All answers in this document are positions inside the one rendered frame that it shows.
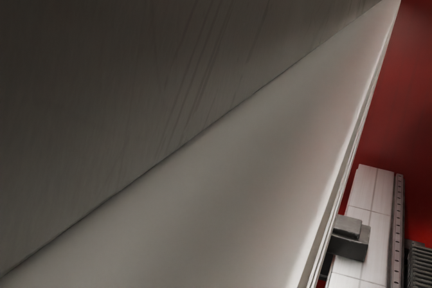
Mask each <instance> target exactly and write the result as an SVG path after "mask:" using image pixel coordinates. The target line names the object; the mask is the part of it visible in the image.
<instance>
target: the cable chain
mask: <svg viewBox="0 0 432 288"><path fill-rule="evenodd" d="M414 242H415V241H412V242H411V247H410V249H409V254H408V288H432V249H431V248H428V247H423V246H419V245H416V244H414Z"/></svg>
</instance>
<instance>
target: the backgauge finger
mask: <svg viewBox="0 0 432 288"><path fill-rule="evenodd" d="M370 230H371V227H370V226H367V225H364V224H362V220H360V219H355V218H352V217H347V216H344V215H340V214H338V215H337V218H336V221H335V225H334V229H333V231H332V235H331V238H330V242H329V244H328V248H327V252H326V253H330V254H333V255H338V256H341V257H345V258H350V259H353V260H357V261H360V262H364V261H365V257H366V252H367V249H368V244H369V239H370Z"/></svg>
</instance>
